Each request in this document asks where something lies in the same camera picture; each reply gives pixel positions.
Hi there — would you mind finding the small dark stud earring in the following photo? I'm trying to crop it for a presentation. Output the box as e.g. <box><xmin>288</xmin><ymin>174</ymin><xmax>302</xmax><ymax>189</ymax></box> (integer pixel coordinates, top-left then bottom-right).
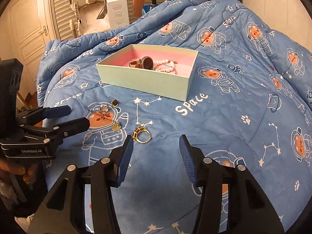
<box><xmin>112</xmin><ymin>99</ymin><xmax>118</xmax><ymax>108</ymax></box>

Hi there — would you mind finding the silver ring earring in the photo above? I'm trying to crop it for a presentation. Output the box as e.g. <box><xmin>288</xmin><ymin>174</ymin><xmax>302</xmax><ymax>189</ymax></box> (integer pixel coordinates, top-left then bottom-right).
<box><xmin>99</xmin><ymin>104</ymin><xmax>109</xmax><ymax>116</ymax></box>

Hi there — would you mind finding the pink pearl bracelet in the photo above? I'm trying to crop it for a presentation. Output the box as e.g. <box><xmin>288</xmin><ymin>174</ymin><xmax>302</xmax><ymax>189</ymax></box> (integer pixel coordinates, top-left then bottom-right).
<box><xmin>153</xmin><ymin>58</ymin><xmax>178</xmax><ymax>75</ymax></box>

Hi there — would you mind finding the gold chunky ring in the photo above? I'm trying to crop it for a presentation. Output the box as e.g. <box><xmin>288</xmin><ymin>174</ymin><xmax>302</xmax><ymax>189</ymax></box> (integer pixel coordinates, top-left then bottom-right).
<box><xmin>132</xmin><ymin>126</ymin><xmax>152</xmax><ymax>144</ymax></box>

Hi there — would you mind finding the brown strap wristwatch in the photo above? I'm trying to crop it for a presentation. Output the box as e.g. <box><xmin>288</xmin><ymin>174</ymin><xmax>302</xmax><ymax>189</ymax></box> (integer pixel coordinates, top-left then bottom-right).
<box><xmin>129</xmin><ymin>56</ymin><xmax>154</xmax><ymax>70</ymax></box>

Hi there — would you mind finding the gold square pendant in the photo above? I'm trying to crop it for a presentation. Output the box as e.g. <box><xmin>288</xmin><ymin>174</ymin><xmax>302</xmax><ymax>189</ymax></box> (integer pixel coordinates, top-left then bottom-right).
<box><xmin>111</xmin><ymin>121</ymin><xmax>121</xmax><ymax>132</ymax></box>

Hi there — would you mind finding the cream panel door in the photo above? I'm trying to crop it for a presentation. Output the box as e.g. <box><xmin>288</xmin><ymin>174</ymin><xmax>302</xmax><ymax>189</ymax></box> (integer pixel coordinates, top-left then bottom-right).
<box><xmin>8</xmin><ymin>0</ymin><xmax>53</xmax><ymax>84</ymax></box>

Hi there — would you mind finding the white tall carton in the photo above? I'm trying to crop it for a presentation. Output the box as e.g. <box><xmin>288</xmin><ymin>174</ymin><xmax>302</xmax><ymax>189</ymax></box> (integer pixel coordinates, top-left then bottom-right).
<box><xmin>107</xmin><ymin>0</ymin><xmax>129</xmax><ymax>30</ymax></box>

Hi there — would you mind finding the blue space print quilt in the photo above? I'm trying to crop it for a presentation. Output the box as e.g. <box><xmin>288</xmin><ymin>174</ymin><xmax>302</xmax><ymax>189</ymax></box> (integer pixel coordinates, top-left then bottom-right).
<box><xmin>37</xmin><ymin>0</ymin><xmax>311</xmax><ymax>233</ymax></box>

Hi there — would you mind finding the mint box pink interior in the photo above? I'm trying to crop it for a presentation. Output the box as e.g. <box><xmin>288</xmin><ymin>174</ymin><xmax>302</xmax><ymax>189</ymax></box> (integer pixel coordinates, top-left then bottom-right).
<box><xmin>97</xmin><ymin>44</ymin><xmax>198</xmax><ymax>101</ymax></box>

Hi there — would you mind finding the left hand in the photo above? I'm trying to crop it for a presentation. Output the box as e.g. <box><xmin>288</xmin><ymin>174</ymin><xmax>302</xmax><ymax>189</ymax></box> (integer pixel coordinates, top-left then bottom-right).
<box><xmin>0</xmin><ymin>159</ymin><xmax>38</xmax><ymax>184</ymax></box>

